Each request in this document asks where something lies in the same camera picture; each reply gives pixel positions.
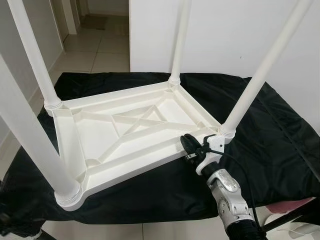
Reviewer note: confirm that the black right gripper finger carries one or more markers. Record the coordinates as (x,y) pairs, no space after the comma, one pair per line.
(188,142)

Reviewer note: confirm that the white plastic table top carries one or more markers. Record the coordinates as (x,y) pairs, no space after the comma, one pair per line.
(100,140)

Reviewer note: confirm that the white plastic table leg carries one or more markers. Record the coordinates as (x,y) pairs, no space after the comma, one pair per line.
(180,40)
(265,70)
(30,135)
(35,55)

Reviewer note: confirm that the black table cloth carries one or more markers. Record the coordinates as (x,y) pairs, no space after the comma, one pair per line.
(280,150)

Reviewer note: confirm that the black stand pole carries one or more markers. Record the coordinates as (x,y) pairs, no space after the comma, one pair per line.
(290,216)

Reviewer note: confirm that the black tripod leg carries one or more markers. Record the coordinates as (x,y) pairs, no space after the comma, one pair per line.
(46,235)

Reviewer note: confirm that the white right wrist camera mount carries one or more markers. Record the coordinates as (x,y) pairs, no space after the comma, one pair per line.
(215,142)

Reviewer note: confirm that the white door frame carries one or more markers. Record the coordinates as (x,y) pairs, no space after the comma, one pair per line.
(67,17)

